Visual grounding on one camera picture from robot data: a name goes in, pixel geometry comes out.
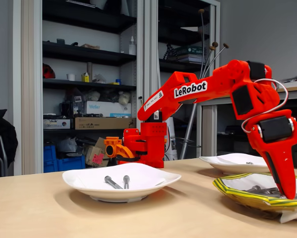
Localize yellow green striped plate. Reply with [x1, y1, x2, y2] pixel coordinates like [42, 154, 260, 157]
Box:
[212, 173, 297, 224]

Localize white square ceramic plate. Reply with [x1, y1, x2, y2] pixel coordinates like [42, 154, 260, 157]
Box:
[199, 153, 270, 176]
[62, 162, 182, 203]

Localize grey sideboard wooden top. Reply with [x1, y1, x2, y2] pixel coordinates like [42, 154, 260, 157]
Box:
[196, 85, 297, 170]

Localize metal coat stand brown knobs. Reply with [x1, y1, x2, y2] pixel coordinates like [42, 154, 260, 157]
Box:
[179, 8, 230, 160]

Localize black flexible tripod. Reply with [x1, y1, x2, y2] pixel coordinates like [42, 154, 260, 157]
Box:
[163, 43, 177, 61]

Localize white plush toy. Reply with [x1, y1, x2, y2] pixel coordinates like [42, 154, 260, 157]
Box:
[118, 91, 131, 106]

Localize orange 3D printed part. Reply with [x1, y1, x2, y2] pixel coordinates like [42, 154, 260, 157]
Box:
[104, 136, 137, 164]

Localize grey metal shelf cabinet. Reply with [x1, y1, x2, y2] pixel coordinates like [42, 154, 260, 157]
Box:
[143, 0, 221, 161]
[13, 0, 146, 176]

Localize white plastic bottle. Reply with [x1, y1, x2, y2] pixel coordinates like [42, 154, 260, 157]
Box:
[128, 36, 137, 56]

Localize white Weller box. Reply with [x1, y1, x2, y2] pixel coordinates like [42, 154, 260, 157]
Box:
[85, 100, 132, 118]

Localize long brown cardboard box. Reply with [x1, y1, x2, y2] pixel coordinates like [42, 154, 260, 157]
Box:
[74, 117, 137, 130]

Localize cardboard box pink sticker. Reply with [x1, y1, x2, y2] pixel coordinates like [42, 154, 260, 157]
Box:
[84, 137, 111, 168]

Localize small wooden piece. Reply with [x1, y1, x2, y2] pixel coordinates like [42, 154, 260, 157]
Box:
[80, 43, 101, 50]

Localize low blue plastic crate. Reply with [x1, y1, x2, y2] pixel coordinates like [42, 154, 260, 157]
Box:
[56, 155, 86, 172]

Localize clear plastic bag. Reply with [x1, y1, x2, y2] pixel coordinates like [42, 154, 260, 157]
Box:
[57, 137, 77, 153]

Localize flat white printed box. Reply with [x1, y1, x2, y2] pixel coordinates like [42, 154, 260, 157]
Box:
[43, 119, 71, 130]

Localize tall blue plastic crate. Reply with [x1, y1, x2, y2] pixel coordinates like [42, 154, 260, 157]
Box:
[43, 145, 57, 174]

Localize red black helmet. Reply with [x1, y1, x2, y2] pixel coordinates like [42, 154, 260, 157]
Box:
[42, 63, 56, 79]

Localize black jacket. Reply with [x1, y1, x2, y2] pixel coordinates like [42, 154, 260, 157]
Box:
[0, 109, 19, 169]

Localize white servo cable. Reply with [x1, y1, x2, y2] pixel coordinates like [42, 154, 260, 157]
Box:
[241, 78, 290, 134]

